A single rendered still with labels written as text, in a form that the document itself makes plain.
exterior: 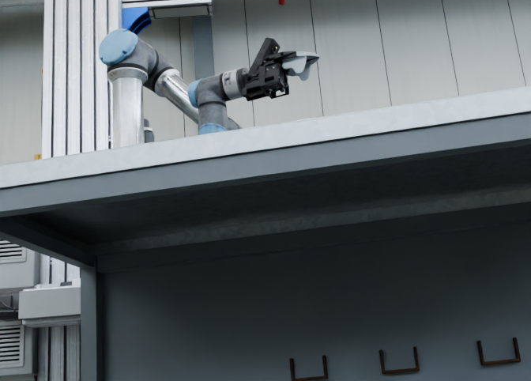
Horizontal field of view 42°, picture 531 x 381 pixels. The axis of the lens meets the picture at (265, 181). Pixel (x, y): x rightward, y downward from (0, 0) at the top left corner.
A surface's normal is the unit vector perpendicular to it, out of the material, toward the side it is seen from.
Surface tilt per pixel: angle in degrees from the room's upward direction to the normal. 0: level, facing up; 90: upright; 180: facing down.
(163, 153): 90
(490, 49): 90
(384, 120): 90
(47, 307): 90
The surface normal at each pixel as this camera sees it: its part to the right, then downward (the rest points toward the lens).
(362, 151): -0.19, -0.28
